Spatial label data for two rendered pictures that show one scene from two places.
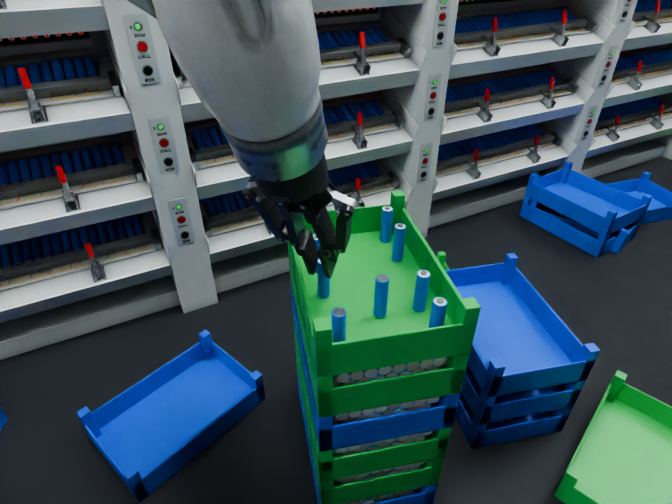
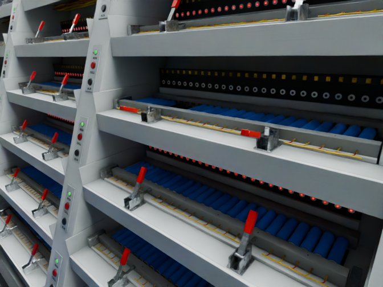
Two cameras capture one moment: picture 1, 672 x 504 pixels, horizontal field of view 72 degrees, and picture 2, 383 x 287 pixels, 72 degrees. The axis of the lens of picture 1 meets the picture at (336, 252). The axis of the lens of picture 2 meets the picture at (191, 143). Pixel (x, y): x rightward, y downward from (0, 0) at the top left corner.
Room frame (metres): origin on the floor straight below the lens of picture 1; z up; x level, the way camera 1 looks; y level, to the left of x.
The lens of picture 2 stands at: (0.59, 0.24, 0.75)
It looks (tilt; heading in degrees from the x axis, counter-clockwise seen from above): 4 degrees down; 66
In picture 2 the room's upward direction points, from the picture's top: 12 degrees clockwise
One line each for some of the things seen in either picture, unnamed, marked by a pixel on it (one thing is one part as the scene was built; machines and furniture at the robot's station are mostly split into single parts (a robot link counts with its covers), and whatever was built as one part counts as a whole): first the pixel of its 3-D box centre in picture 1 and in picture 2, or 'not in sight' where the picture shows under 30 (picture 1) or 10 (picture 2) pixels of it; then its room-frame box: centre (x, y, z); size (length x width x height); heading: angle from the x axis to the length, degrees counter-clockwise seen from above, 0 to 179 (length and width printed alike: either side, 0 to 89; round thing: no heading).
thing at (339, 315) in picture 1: (339, 331); not in sight; (0.41, 0.00, 0.44); 0.02 x 0.02 x 0.06
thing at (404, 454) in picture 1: (361, 376); not in sight; (0.54, -0.04, 0.20); 0.30 x 0.20 x 0.08; 12
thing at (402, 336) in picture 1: (366, 268); not in sight; (0.54, -0.04, 0.44); 0.30 x 0.20 x 0.08; 12
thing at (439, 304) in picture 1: (437, 319); not in sight; (0.44, -0.13, 0.44); 0.02 x 0.02 x 0.06
